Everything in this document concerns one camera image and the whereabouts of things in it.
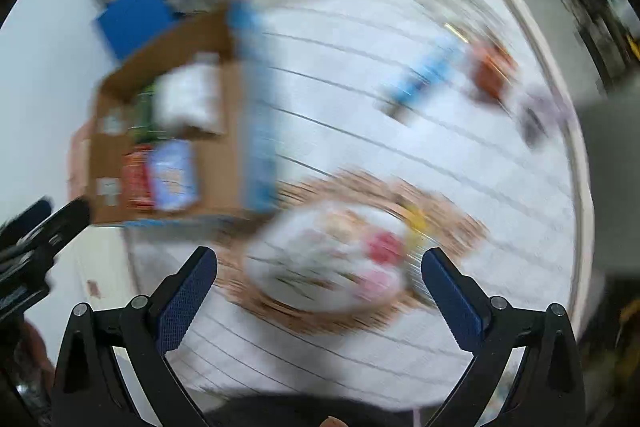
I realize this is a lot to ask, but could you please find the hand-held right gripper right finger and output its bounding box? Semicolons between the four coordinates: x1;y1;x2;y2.
421;247;587;427

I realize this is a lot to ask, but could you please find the red-brown packet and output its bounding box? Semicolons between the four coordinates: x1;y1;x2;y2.
467;39;521;105

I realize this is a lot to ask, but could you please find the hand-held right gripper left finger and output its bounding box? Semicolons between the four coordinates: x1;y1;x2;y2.
52;246;218;427

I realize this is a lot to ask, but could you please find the red soft item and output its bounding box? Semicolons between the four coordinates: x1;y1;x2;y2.
367;231;406;264

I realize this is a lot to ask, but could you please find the white soft packet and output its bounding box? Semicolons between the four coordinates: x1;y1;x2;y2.
152;62;223;138

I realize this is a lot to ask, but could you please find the woven round placemat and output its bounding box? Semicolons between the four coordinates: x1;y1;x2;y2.
215;169;491;335

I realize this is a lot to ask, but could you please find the blue and white packet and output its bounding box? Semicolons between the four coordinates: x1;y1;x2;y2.
149;139;201;212

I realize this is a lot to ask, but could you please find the grey chair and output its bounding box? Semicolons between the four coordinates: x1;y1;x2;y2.
575;94;640;278

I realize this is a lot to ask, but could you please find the pink soft item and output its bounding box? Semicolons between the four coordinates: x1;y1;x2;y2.
357;269;401;303

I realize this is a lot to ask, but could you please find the red packet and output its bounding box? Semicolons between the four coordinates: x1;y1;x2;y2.
122;147;156;210

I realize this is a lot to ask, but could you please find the yellow item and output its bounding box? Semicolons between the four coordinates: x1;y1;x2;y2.
402;204;433;235

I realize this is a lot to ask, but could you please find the brown cardboard box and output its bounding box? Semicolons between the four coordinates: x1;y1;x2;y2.
86;2;281;228

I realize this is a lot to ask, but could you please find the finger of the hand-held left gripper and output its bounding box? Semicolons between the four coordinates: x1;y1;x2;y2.
0;199;55;253
22;198;94;260

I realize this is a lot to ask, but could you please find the green packet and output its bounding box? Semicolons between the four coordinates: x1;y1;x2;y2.
131;84;163;145

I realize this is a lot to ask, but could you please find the purple and dark pouch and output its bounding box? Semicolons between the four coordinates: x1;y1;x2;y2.
517;84;571;148

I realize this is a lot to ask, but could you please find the white plate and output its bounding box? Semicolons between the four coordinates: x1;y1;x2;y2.
242;202;408;313

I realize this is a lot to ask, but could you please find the long blue packet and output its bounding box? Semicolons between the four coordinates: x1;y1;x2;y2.
377;34;468;122

